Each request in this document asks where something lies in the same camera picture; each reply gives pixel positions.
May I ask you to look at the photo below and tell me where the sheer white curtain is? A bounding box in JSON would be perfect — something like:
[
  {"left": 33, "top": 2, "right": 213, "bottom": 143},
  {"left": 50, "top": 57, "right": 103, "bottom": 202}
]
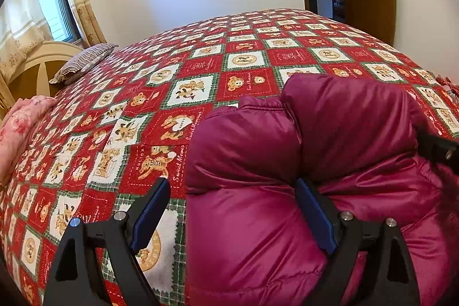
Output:
[{"left": 0, "top": 0, "right": 55, "bottom": 85}]

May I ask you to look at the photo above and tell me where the magenta puffer jacket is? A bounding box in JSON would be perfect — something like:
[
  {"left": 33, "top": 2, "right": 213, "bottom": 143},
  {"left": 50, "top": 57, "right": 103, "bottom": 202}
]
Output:
[{"left": 184, "top": 73, "right": 459, "bottom": 306}]

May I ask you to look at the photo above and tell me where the striped pillow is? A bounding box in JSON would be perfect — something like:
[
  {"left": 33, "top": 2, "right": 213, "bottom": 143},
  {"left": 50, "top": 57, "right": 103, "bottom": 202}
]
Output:
[{"left": 49, "top": 43, "right": 119, "bottom": 85}]

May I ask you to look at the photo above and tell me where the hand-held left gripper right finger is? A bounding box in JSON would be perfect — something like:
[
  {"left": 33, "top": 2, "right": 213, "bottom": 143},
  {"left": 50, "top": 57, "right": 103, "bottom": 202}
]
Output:
[{"left": 295, "top": 178, "right": 422, "bottom": 306}]

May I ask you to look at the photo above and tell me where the cream wooden headboard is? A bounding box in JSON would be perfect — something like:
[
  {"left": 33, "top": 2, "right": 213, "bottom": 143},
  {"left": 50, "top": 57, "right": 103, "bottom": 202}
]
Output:
[{"left": 0, "top": 41, "right": 85, "bottom": 121}]

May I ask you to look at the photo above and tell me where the red patchwork bear print blanket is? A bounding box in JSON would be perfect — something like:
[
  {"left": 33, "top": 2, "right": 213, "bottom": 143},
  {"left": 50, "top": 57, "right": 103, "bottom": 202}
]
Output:
[{"left": 0, "top": 8, "right": 459, "bottom": 306}]

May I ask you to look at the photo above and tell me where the pink floral quilt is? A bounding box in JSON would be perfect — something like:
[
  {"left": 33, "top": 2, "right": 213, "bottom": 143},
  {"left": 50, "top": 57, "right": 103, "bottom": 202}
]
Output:
[{"left": 0, "top": 95, "right": 58, "bottom": 185}]

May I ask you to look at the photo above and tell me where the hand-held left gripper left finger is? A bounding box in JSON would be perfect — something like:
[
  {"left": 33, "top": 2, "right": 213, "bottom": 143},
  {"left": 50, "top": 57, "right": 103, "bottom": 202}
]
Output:
[{"left": 42, "top": 178, "right": 171, "bottom": 306}]

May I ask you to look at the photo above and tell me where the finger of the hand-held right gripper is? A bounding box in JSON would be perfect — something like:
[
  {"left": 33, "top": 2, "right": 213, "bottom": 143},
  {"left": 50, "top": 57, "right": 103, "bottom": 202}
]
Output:
[{"left": 417, "top": 131, "right": 459, "bottom": 163}]

